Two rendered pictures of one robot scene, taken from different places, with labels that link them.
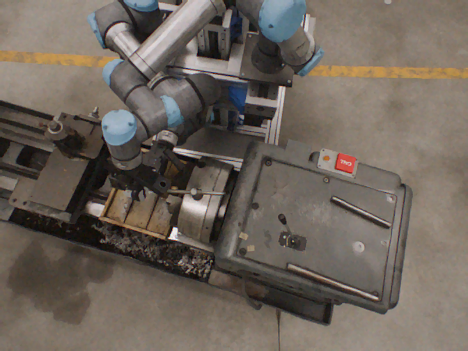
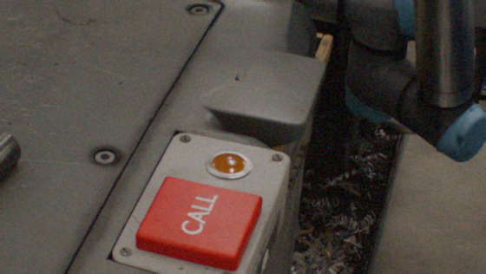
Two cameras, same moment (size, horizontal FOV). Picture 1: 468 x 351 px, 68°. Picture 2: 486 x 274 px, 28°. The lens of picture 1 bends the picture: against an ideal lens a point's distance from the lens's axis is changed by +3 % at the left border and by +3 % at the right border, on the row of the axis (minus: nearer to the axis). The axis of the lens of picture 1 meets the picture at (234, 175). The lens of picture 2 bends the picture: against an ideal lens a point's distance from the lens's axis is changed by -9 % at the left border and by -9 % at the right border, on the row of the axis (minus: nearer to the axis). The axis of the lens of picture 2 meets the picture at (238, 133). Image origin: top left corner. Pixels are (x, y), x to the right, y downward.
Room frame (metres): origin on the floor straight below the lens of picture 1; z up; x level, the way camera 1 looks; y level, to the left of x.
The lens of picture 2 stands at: (0.46, -0.83, 1.64)
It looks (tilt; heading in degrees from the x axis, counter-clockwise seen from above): 35 degrees down; 91
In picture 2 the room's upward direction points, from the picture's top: 4 degrees clockwise
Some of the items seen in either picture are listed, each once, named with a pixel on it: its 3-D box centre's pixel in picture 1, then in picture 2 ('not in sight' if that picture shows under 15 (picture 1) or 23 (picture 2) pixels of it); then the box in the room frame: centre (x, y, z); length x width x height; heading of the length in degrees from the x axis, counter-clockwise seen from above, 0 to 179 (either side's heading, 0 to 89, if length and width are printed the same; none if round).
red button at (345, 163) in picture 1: (345, 163); (199, 226); (0.44, -0.38, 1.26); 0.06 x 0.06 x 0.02; 78
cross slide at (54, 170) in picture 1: (71, 160); not in sight; (0.45, 0.71, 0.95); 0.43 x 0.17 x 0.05; 168
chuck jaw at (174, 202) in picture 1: (177, 214); not in sight; (0.23, 0.20, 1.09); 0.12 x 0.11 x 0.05; 168
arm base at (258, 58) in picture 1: (270, 50); not in sight; (0.91, -0.10, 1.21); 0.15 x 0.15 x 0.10
